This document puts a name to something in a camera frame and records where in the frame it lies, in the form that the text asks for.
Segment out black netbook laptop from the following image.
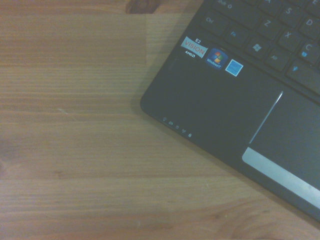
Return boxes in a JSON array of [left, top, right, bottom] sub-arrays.
[[139, 0, 320, 223]]

